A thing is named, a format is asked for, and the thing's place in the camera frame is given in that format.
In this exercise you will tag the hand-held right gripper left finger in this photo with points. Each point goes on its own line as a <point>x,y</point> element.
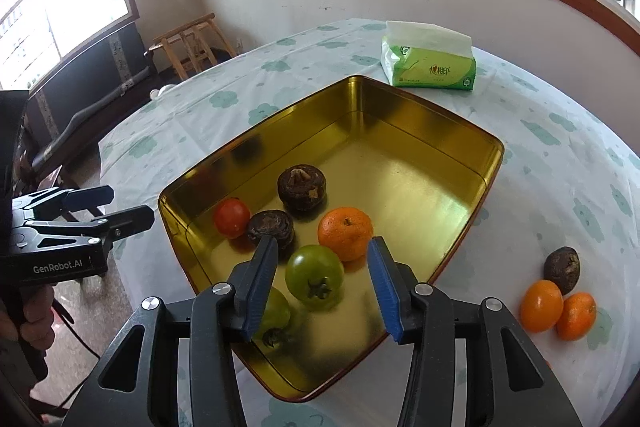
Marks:
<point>260,287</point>

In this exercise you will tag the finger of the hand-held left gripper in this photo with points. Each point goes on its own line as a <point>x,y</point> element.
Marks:
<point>90,198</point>
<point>130,219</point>

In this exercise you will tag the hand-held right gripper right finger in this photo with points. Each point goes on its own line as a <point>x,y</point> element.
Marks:
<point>385,287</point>

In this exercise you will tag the green tomato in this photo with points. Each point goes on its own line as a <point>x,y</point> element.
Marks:
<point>310,272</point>
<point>277,312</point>

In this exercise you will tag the dark brown wrinkled fruit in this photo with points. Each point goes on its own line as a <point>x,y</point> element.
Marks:
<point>562,267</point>
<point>272,227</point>
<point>300,192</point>

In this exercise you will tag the orange mandarin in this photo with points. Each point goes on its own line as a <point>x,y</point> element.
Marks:
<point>345,232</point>
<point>577,317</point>

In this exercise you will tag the red tomato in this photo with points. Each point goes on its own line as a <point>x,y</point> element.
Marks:
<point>231,218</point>

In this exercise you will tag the gold and red tin box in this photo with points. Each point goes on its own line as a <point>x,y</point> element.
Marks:
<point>425,187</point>

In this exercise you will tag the smooth orange fruit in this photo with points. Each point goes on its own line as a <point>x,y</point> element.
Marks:
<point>540,307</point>

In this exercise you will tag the person's left hand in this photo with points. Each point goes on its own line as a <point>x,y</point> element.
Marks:
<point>37,317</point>

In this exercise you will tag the grey pipe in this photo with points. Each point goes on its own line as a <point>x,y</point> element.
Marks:
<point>100,103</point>

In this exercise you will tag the wooden stool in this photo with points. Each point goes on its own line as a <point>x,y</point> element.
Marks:
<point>172,38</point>

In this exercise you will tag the green tissue pack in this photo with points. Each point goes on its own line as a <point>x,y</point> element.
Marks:
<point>430,72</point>

